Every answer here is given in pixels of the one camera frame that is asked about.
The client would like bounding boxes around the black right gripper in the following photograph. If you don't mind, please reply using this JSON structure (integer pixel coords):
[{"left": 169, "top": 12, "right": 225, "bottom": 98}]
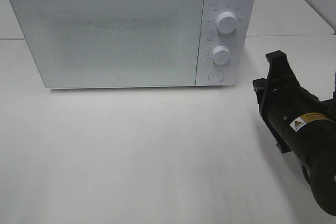
[{"left": 253, "top": 50, "right": 331, "bottom": 153}]

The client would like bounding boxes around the round white door button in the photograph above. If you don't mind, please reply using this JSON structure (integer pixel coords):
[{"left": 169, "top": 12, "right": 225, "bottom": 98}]
[{"left": 208, "top": 70, "right": 225, "bottom": 83}]

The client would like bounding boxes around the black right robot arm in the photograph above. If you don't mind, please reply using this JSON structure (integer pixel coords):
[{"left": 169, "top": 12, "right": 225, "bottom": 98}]
[{"left": 253, "top": 50, "right": 335, "bottom": 216}]

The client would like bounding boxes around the lower white dial knob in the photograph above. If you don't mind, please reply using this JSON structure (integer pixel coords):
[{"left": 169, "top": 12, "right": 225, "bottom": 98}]
[{"left": 212, "top": 46, "right": 231, "bottom": 65}]

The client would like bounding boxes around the white dial knob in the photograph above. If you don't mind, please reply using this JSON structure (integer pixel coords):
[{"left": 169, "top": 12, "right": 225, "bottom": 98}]
[
  {"left": 212, "top": 46, "right": 231, "bottom": 65},
  {"left": 216, "top": 10, "right": 238, "bottom": 34}
]

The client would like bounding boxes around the upper white dial knob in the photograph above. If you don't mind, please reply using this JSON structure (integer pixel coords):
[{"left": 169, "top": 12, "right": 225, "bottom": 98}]
[{"left": 216, "top": 10, "right": 238, "bottom": 34}]

